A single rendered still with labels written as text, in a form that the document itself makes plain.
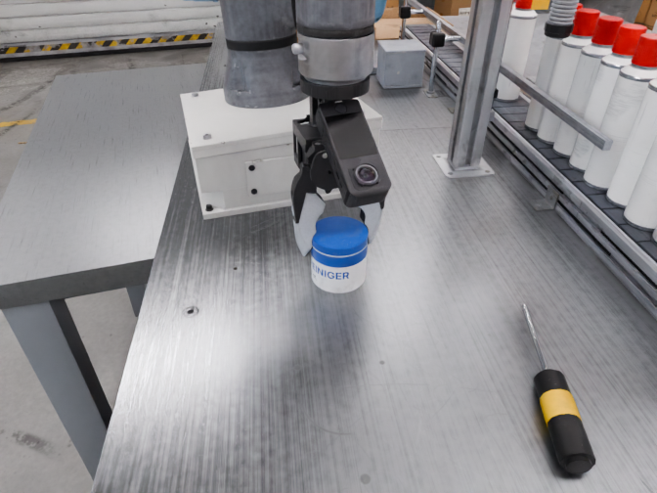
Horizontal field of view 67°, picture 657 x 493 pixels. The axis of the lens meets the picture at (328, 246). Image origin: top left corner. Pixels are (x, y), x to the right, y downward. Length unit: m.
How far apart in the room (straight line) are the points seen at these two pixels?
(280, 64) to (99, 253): 0.40
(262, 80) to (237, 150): 0.16
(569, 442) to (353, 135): 0.34
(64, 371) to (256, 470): 0.48
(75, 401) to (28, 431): 0.78
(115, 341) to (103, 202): 1.02
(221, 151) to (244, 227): 0.11
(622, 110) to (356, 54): 0.40
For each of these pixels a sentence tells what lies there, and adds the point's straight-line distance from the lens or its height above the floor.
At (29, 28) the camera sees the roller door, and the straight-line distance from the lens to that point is 5.23.
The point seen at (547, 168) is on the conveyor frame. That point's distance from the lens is 0.85.
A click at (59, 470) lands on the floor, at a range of 1.58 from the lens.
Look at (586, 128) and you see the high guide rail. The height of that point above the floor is 0.96.
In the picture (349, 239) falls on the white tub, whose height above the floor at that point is 0.90.
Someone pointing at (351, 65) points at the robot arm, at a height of 1.10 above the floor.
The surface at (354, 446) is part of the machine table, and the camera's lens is 0.48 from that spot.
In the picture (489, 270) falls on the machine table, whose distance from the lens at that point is 0.68.
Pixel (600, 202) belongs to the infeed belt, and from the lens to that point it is 0.78.
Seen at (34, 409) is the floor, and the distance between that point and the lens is 1.74.
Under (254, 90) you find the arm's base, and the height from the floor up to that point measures 0.97.
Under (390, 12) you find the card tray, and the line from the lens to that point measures 2.04.
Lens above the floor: 1.23
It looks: 36 degrees down
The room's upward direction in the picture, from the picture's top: straight up
